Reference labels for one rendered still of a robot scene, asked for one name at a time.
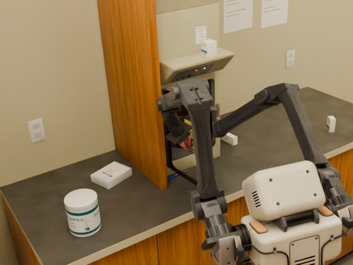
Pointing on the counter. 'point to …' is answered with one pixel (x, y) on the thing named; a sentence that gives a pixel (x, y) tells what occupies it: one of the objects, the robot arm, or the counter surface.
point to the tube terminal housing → (189, 45)
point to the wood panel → (134, 83)
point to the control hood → (165, 70)
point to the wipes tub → (82, 212)
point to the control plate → (192, 72)
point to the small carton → (208, 47)
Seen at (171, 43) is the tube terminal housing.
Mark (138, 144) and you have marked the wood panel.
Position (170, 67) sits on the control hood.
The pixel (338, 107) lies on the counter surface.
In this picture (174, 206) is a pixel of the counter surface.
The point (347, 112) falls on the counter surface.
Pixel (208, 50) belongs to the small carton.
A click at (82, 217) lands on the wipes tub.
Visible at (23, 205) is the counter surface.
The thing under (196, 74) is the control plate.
